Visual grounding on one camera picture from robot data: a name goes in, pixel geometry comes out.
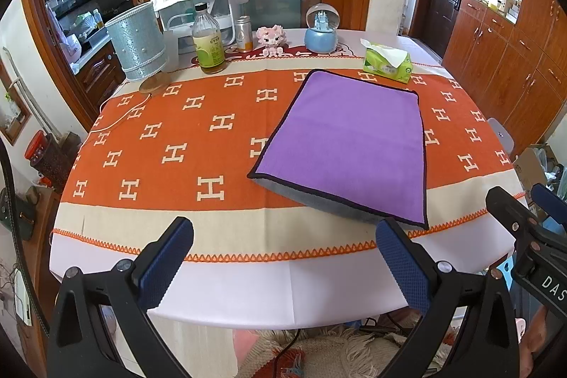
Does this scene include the purple and grey towel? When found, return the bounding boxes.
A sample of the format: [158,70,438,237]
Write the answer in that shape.
[247,69,429,229]

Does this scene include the cardboard box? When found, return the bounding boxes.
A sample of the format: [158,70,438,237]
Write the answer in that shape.
[513,144,555,193]

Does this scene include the grey plastic stool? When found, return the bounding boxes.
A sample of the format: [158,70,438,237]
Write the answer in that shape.
[487,118,514,156]

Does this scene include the green tissue box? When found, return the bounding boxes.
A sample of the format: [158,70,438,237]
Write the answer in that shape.
[360,38,413,84]

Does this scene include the orange H-pattern tablecloth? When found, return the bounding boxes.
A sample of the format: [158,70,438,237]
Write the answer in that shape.
[51,57,525,271]

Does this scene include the blue snow globe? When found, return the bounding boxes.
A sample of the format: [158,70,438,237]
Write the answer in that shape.
[304,3,340,55]

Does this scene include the green label glass bottle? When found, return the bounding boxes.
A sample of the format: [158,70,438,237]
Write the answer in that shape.
[192,2,226,75]

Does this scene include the pink plush toy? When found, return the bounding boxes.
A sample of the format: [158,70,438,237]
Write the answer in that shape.
[256,25,286,57]

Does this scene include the small metal can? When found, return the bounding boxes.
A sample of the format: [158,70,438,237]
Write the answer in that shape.
[235,15,254,53]

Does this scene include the wooden cabinet wall unit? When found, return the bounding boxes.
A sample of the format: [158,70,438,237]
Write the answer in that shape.
[443,0,566,156]

